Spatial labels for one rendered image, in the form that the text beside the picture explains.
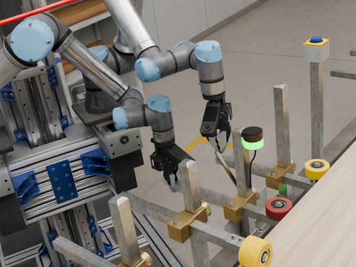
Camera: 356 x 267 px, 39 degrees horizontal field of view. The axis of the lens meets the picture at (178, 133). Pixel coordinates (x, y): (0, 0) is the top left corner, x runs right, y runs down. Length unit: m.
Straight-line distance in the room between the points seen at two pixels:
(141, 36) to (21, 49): 0.35
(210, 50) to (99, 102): 0.65
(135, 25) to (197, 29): 4.67
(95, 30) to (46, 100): 2.83
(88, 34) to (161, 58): 3.29
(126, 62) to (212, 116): 0.58
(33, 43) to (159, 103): 0.42
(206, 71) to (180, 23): 4.44
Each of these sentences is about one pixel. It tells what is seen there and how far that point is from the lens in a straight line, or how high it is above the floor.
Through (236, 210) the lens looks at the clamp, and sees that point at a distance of 1.58.
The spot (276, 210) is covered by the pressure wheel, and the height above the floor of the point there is 0.91.
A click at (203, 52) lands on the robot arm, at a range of 1.45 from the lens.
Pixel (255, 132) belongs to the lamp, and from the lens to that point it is 1.48.
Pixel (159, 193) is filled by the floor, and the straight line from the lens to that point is 3.29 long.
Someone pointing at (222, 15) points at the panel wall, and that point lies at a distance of 6.69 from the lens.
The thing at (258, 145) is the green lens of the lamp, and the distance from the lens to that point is 1.49.
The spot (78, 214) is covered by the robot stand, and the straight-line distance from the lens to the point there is 2.25.
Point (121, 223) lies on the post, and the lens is 1.20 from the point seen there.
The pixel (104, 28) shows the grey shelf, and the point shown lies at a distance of 4.74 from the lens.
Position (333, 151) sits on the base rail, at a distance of 2.20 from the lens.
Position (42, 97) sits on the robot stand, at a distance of 2.01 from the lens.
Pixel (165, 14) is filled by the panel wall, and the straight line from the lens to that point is 5.66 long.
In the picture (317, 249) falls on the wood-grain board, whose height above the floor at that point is 0.90.
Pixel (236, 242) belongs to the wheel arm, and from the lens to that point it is 1.31.
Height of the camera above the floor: 1.80
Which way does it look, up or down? 27 degrees down
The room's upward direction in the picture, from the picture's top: 9 degrees counter-clockwise
